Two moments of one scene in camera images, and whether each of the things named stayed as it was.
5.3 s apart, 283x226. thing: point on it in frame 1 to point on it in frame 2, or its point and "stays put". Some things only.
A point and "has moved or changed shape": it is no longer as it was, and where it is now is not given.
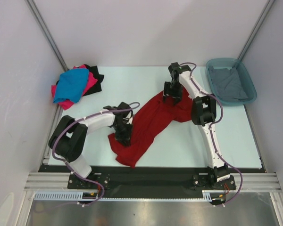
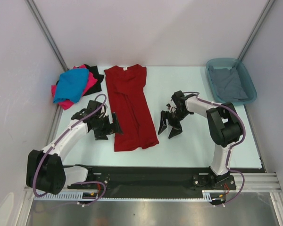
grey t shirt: [227, 84] stays put
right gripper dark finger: [176, 100] to [175, 131]
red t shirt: [149, 123] has moved or changed shape
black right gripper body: [176, 89] to [174, 118]
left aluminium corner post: [42, 24] stays put
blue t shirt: [71, 85] stays put
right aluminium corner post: [256, 28] stays put
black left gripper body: [123, 131] to [103, 125]
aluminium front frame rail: [261, 181] stays put
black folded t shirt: [97, 87] stays put
